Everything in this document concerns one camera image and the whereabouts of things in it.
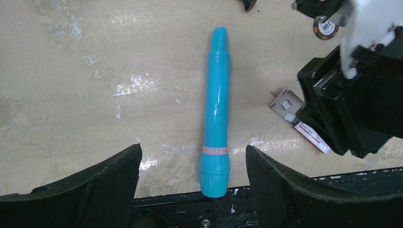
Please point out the small dark brown piece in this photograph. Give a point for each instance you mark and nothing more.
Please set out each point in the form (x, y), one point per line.
(248, 4)

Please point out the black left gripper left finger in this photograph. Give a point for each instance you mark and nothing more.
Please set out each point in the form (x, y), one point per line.
(97, 197)

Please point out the blue cylindrical tool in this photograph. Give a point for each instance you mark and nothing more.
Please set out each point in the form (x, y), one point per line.
(214, 168)

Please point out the staples cardboard box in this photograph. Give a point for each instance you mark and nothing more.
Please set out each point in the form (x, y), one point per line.
(286, 104)

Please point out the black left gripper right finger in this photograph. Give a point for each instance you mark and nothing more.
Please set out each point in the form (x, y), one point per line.
(285, 198)

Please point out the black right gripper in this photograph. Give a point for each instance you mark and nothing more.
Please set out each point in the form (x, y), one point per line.
(356, 115)

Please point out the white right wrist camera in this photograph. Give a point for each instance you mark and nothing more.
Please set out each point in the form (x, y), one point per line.
(368, 23)

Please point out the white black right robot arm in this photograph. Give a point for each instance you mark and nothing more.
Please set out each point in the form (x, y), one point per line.
(353, 97)

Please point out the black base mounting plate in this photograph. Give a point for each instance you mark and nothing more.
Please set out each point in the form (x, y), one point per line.
(193, 210)

